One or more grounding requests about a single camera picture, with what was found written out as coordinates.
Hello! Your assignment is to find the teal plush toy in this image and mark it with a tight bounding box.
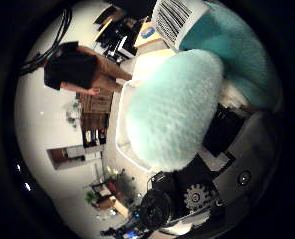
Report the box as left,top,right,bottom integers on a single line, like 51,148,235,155
124,0,284,174

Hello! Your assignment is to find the dark wooden rack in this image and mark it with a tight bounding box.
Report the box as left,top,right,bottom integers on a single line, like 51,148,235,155
75,91,115,149

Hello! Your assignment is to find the cardboard box with blue sticker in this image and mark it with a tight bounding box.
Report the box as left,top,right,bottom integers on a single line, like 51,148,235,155
133,20,170,51

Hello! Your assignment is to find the person in black shirt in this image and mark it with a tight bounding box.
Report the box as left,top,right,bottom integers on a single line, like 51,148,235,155
43,41,133,98

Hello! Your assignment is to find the brown wall shelf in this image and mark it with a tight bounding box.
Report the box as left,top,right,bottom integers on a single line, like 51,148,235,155
46,144,105,171

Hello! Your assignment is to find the black cable bundle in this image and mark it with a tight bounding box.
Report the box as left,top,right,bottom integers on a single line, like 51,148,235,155
18,7,73,77

